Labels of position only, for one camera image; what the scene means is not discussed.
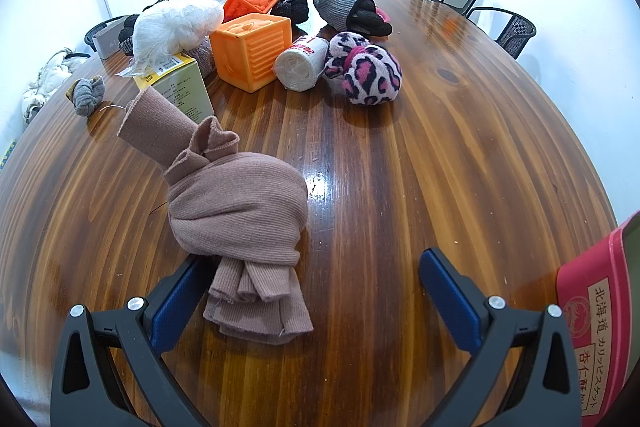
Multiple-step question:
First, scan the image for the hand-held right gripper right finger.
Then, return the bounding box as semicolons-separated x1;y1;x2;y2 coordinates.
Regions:
419;248;583;427

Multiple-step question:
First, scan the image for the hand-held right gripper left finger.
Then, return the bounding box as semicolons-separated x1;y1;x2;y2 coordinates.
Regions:
50;252;221;427

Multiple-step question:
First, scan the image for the tan knotted cloth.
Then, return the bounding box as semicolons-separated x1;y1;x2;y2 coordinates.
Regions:
117;88;315;346

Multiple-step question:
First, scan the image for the pink tin container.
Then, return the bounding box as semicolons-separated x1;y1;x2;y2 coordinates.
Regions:
555;212;640;427

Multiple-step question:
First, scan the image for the yellow green carton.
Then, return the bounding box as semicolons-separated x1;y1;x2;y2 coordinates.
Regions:
132;53;215;124

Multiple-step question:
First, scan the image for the small grey knotted sock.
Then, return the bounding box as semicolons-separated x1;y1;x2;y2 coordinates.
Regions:
66;75;107;118

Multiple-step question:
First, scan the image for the large leopard print plush sock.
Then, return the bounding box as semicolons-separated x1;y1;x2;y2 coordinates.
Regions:
323;32;404;106

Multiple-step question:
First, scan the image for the taupe knit sock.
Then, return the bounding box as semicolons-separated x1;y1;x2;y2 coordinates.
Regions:
194;34;217;78

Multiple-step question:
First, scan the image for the white plastic bag roll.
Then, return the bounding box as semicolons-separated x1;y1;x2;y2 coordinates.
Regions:
273;36;331;94

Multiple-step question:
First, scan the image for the black ribbed sock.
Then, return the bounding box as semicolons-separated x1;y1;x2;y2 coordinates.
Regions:
347;0;393;38

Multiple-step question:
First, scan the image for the grey knit sock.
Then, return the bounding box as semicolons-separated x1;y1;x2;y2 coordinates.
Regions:
313;0;376;32

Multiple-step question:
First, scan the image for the black fuzzy sock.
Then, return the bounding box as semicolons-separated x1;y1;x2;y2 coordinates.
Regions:
271;0;312;25

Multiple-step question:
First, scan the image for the white jacket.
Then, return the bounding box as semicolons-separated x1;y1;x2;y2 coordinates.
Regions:
21;49;91;125

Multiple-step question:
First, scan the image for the grey cardboard box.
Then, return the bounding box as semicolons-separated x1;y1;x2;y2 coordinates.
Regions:
91;18;132;60

